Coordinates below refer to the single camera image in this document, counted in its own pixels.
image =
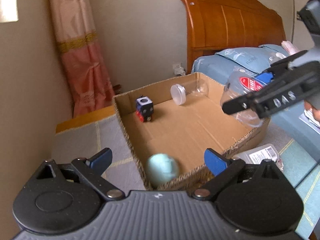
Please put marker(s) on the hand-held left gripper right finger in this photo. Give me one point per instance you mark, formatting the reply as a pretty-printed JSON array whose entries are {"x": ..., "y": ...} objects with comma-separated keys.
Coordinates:
[{"x": 216, "y": 162}]

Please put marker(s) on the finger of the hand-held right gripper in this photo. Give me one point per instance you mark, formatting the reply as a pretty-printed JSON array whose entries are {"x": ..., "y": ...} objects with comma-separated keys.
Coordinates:
[
  {"x": 237, "y": 105},
  {"x": 265, "y": 78}
]

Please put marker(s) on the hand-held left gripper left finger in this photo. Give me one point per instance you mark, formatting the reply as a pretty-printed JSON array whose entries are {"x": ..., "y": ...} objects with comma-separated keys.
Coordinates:
[{"x": 101, "y": 158}]

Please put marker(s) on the clear jar with red label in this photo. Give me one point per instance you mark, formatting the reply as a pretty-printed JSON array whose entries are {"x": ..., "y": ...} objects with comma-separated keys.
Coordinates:
[{"x": 232, "y": 90}]

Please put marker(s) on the cardboard box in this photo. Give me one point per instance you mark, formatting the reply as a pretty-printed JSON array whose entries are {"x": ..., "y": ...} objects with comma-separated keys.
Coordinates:
[{"x": 200, "y": 127}]

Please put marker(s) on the pale green round case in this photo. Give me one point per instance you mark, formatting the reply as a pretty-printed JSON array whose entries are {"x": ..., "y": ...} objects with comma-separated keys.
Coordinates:
[{"x": 162, "y": 168}]

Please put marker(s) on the blue floral pillow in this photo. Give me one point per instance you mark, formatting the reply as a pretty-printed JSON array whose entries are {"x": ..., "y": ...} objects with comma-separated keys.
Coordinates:
[{"x": 250, "y": 57}]

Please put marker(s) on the pink cloth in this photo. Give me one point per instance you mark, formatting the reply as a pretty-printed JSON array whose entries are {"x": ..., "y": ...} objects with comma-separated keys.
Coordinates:
[{"x": 288, "y": 47}]

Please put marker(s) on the grey blanket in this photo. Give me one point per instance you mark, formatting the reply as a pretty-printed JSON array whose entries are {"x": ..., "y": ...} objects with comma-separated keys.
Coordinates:
[{"x": 75, "y": 142}]

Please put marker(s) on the plastic bottle with barcode label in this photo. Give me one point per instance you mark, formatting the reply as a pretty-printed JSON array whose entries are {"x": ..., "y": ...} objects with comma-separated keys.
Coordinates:
[{"x": 260, "y": 155}]

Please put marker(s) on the clear jar with white lid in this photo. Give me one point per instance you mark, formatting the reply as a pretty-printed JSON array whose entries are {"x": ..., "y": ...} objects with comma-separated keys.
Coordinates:
[{"x": 178, "y": 93}]

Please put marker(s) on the black and red toy train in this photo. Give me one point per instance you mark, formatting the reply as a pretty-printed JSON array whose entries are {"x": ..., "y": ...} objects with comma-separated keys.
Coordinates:
[{"x": 144, "y": 110}]

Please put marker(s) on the wooden headboard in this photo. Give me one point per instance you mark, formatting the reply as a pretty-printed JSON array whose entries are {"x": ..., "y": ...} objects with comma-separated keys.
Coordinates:
[{"x": 225, "y": 22}]

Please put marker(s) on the small brown object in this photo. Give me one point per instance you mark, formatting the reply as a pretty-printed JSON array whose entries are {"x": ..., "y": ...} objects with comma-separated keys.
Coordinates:
[{"x": 118, "y": 89}]

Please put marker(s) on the teal checked mat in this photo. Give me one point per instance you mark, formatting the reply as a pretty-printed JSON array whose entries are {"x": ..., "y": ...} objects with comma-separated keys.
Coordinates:
[{"x": 303, "y": 180}]

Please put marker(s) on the pink curtain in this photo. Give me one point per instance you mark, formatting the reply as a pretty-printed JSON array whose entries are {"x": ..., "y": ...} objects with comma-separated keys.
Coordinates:
[{"x": 80, "y": 55}]

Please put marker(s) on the window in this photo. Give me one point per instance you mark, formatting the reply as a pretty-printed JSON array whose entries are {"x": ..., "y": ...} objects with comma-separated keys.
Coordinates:
[{"x": 7, "y": 5}]

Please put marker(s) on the wooden bed frame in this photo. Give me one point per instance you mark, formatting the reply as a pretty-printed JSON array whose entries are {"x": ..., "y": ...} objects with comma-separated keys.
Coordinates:
[{"x": 85, "y": 118}]

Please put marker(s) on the white wall socket with charger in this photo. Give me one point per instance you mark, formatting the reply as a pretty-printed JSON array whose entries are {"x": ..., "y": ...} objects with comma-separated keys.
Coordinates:
[{"x": 178, "y": 68}]

